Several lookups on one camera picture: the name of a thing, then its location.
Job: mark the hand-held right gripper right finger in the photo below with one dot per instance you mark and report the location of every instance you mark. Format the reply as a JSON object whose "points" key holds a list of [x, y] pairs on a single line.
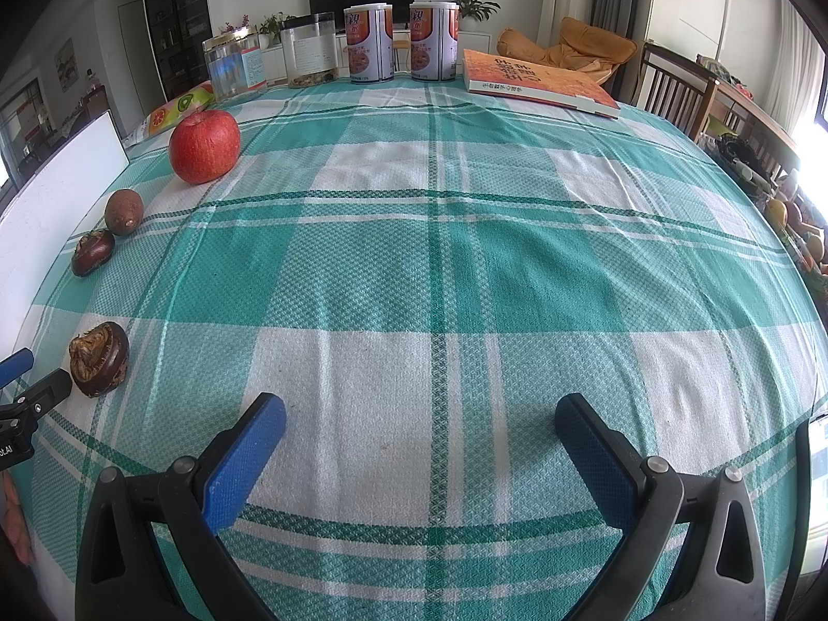
{"points": [[598, 459]]}

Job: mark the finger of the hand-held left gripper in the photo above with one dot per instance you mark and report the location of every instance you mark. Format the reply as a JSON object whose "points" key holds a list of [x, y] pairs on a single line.
{"points": [[44, 391], [14, 365]]}

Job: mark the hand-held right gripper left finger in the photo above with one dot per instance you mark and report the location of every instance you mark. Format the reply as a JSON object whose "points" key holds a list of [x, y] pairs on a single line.
{"points": [[242, 459]]}

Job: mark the person's left hand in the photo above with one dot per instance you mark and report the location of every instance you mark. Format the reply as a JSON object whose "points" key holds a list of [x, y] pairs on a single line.
{"points": [[13, 517]]}

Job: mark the brown kiwi fruit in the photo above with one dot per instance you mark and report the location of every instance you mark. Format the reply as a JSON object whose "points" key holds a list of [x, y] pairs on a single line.
{"points": [[125, 210]]}

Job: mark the white cardboard box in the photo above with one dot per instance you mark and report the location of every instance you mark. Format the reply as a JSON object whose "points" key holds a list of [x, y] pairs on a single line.
{"points": [[64, 168]]}

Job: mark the black smartphone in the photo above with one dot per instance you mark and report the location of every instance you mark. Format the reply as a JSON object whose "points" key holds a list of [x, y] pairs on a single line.
{"points": [[802, 498]]}

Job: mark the green white checked tablecloth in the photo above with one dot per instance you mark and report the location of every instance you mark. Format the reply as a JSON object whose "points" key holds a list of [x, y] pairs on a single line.
{"points": [[453, 271]]}

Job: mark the red apple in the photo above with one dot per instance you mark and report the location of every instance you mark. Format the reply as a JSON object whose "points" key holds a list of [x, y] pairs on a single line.
{"points": [[204, 145]]}

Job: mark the fruit printed packet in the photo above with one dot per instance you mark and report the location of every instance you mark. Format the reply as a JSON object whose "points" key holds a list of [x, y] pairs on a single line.
{"points": [[178, 110]]}

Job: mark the fruit basket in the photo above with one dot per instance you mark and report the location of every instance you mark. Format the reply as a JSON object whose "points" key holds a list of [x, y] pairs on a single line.
{"points": [[795, 226]]}

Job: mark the pile of dark clutter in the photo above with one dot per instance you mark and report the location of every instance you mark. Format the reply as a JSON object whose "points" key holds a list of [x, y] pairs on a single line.
{"points": [[744, 158]]}

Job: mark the clear jar gold lid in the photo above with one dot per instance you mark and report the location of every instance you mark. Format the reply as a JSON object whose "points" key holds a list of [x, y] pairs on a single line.
{"points": [[236, 68]]}

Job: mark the wooden chair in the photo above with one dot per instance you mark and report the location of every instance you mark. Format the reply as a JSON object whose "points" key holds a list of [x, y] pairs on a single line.
{"points": [[676, 64], [757, 118]]}

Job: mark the black glass cabinet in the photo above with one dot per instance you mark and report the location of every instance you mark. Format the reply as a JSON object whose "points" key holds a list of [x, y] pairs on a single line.
{"points": [[174, 19]]}

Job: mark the orange book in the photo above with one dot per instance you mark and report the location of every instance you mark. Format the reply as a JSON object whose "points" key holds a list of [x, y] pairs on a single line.
{"points": [[537, 81]]}

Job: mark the red flower plant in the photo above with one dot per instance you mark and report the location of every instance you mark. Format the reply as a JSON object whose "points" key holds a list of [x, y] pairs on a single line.
{"points": [[236, 24]]}

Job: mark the clear jar black lid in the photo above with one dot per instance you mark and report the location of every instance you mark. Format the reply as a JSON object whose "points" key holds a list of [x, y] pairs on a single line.
{"points": [[310, 52]]}

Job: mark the orange lounge chair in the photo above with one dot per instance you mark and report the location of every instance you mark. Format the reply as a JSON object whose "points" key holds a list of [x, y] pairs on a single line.
{"points": [[576, 45]]}

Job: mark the green leafy potted plant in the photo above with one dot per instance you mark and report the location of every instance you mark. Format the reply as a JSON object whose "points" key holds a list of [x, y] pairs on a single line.
{"points": [[275, 26]]}

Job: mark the red white can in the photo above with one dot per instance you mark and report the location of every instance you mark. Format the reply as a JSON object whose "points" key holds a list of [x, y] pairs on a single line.
{"points": [[370, 42], [433, 42]]}

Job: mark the white television cabinet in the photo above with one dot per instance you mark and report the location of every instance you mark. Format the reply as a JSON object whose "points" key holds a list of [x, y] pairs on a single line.
{"points": [[475, 35]]}

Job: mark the white curtain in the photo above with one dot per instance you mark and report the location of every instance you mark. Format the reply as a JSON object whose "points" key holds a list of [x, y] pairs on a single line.
{"points": [[792, 58]]}

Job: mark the large green potted plant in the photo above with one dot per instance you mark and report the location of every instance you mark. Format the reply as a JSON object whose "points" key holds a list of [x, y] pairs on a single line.
{"points": [[472, 6]]}

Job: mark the wall painting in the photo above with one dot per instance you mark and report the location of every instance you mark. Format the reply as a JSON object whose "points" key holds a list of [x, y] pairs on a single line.
{"points": [[64, 64]]}

